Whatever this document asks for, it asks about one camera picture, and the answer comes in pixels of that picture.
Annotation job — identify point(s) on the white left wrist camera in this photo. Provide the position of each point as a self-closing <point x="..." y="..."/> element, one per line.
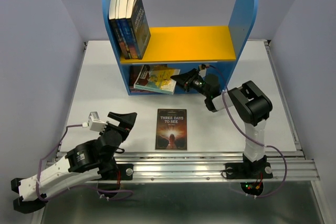
<point x="94" y="123"/>

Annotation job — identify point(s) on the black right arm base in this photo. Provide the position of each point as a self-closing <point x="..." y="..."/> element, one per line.
<point x="245" y="171"/>

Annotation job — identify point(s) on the upright book on shelf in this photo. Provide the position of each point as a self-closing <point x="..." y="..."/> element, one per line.
<point x="114" y="25"/>
<point x="121" y="13"/>

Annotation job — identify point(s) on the Huckleberry Finn paperback book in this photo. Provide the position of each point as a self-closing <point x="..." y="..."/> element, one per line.
<point x="156" y="78"/>

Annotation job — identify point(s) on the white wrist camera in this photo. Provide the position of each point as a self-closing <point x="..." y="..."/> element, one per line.
<point x="202" y="69"/>
<point x="94" y="123"/>

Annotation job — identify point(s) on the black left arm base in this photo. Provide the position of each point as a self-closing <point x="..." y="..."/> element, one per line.
<point x="112" y="180"/>

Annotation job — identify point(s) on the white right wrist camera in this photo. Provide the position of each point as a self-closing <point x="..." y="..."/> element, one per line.
<point x="202" y="69"/>

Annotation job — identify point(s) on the pink spine Roald Dahl book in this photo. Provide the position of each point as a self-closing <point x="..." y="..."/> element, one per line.
<point x="135" y="90"/>

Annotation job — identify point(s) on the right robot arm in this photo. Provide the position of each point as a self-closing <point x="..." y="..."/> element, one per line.
<point x="253" y="108"/>

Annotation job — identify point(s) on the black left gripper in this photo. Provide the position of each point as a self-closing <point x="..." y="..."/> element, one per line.
<point x="127" y="121"/>

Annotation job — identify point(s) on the Three Days to See book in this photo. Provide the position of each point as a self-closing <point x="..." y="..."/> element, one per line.
<point x="171" y="129"/>

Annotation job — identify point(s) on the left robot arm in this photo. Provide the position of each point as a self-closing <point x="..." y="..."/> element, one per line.
<point x="88" y="161"/>

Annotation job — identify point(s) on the dark orange cover book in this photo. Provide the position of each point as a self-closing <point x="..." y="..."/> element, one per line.
<point x="135" y="70"/>

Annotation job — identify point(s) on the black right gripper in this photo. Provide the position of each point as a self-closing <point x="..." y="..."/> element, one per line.
<point x="185" y="78"/>

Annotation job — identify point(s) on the Nineteen Eighty-Four book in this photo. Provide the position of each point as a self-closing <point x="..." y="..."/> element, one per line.
<point x="140" y="27"/>

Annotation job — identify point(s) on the blue and yellow bookshelf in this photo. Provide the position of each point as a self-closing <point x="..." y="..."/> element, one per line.
<point x="188" y="47"/>

